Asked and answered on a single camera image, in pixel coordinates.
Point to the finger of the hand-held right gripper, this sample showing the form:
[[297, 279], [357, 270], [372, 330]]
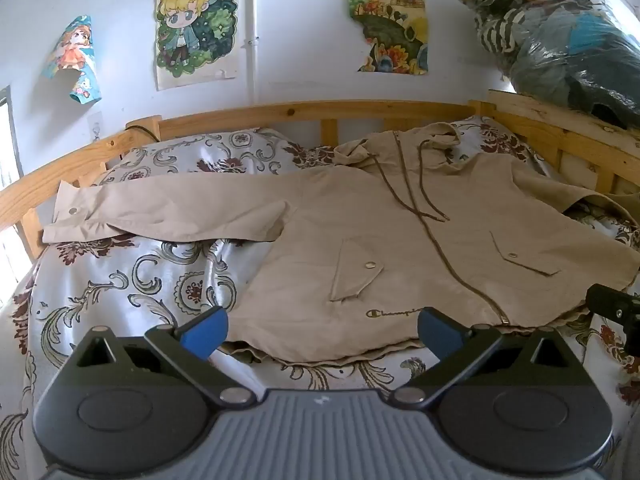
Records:
[[607, 302]]

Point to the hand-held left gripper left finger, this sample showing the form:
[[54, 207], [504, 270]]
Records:
[[207, 332]]

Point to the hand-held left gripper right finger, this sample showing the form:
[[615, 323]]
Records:
[[436, 332]]

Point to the beige hooded jacket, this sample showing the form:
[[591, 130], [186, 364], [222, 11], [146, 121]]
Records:
[[380, 240]]

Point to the plastic bag of clothes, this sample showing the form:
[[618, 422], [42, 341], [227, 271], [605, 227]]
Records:
[[555, 40]]

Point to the floral bedsheet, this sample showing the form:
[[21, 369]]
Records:
[[125, 290]]

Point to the floral pillow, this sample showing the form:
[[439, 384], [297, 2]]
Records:
[[200, 152]]

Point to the wooden bed frame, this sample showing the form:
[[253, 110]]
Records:
[[320, 112]]

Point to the curled cartoon wall poster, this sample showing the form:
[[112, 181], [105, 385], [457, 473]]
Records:
[[70, 65]]

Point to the white wall pipe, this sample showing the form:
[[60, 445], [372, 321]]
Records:
[[254, 35]]

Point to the cartoon child wall poster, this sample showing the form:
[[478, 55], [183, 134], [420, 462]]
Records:
[[195, 30]]

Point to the torn landscape wall poster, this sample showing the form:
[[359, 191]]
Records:
[[390, 20]]

